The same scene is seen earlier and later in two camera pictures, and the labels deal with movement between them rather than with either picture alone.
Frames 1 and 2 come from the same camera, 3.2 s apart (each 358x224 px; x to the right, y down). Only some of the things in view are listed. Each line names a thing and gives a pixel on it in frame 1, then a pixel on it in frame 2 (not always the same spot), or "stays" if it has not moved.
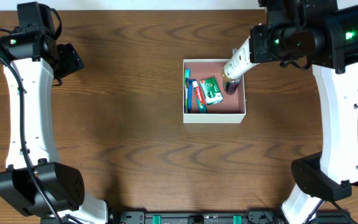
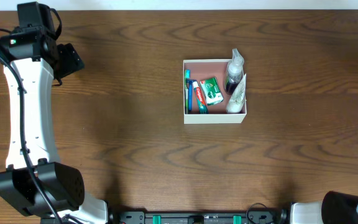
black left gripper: [70, 59] stays
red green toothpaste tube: [201, 100] stays
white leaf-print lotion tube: [240, 61] -> [236, 102]
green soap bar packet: [212, 91] stays
